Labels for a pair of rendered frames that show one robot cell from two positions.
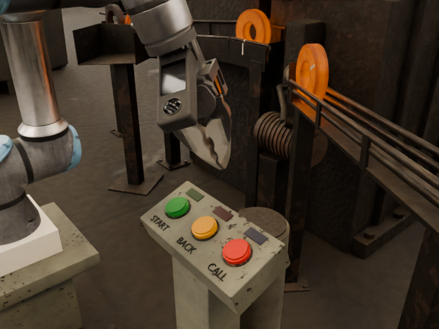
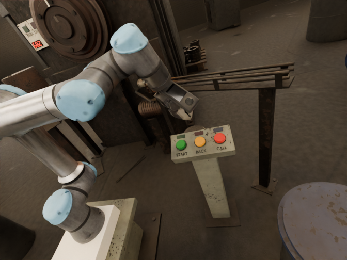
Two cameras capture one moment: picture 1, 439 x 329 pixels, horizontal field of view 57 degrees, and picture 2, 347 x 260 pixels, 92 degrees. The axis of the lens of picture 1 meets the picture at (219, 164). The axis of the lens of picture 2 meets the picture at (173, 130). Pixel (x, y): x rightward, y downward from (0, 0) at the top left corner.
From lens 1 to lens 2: 38 cm
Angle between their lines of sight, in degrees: 29
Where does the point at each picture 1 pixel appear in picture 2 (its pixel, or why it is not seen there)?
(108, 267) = not seen: hidden behind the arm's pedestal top
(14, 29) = (31, 134)
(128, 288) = (140, 204)
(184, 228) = (192, 147)
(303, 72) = not seen: hidden behind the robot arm
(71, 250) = (123, 207)
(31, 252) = (112, 222)
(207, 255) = (211, 147)
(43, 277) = (127, 225)
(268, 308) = not seen: hidden behind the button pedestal
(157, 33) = (163, 78)
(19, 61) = (44, 149)
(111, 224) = (104, 193)
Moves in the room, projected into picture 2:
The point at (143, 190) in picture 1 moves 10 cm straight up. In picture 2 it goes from (100, 172) to (94, 165)
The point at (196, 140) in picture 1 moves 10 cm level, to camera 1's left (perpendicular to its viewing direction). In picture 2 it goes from (182, 113) to (162, 131)
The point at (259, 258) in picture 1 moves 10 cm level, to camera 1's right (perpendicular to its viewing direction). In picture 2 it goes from (227, 133) to (240, 118)
